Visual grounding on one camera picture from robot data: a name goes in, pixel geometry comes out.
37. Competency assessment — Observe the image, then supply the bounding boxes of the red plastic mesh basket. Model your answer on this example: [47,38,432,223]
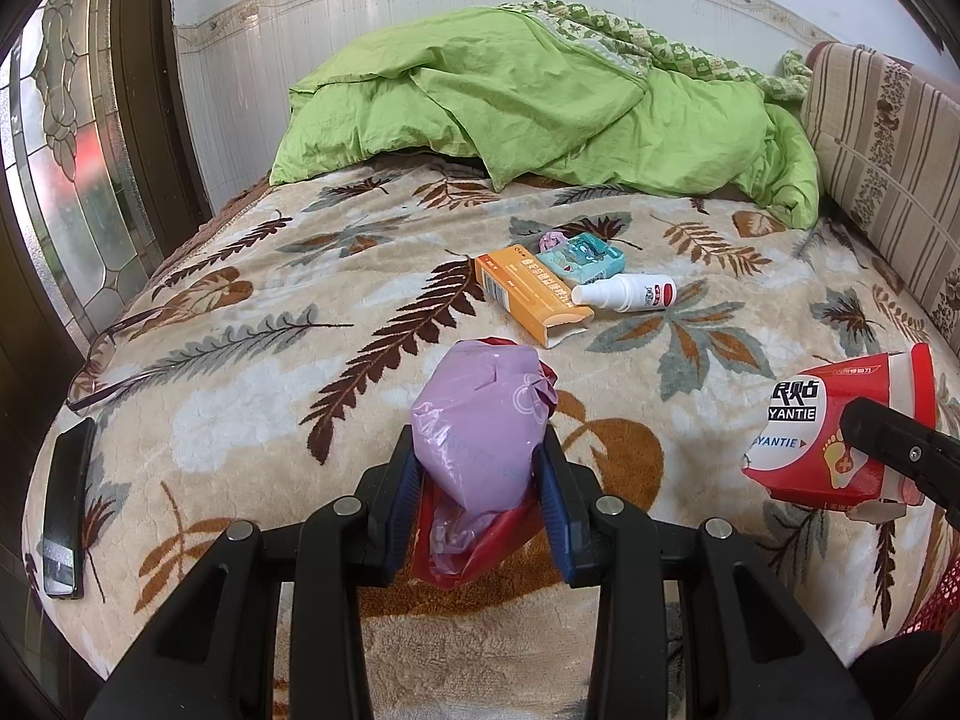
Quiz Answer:
[896,574,960,635]

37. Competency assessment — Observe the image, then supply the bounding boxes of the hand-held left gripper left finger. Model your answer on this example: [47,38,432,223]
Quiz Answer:
[88,426,422,720]

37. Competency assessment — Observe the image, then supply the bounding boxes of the white spray bottle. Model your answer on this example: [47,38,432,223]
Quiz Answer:
[571,274,678,314]

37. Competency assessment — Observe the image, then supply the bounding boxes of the leaf printed blanket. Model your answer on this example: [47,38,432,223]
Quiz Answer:
[22,154,960,720]

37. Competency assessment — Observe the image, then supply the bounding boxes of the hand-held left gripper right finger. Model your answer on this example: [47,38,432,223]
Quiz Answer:
[531,427,877,720]

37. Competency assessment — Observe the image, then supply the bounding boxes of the teal tissue pack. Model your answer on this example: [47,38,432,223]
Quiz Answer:
[536,234,627,280]

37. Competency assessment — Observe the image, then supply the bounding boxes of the green quilt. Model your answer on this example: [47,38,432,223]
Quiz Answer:
[268,6,822,232]

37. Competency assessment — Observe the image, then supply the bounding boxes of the black smartphone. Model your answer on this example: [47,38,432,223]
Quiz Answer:
[39,416,98,601]

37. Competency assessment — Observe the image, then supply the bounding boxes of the brown glass panel door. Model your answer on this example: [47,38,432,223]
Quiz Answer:
[0,0,222,421]

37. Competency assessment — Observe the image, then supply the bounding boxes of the dark cloth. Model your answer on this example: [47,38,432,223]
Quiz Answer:
[851,628,953,720]

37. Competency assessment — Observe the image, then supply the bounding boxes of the dark framed eyeglasses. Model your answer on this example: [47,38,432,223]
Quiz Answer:
[66,307,181,413]

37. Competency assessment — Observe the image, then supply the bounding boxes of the orange cardboard box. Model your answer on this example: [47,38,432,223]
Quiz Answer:
[475,244,593,350]

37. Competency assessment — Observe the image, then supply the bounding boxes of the red plastic bag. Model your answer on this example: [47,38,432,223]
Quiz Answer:
[407,336,562,587]

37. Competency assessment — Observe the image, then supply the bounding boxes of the striped beige cushion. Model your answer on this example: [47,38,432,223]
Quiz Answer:
[799,41,960,361]

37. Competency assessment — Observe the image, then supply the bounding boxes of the green white patterned sheet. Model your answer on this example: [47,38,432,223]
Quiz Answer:
[495,0,815,102]

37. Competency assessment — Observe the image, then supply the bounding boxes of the purple plastic bag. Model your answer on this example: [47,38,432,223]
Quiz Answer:
[411,340,554,578]

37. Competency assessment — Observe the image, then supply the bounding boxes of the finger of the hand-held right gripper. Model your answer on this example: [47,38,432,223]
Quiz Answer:
[838,397,960,533]

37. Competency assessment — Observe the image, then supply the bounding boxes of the red white carton box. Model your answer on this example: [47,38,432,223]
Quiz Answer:
[739,343,938,522]

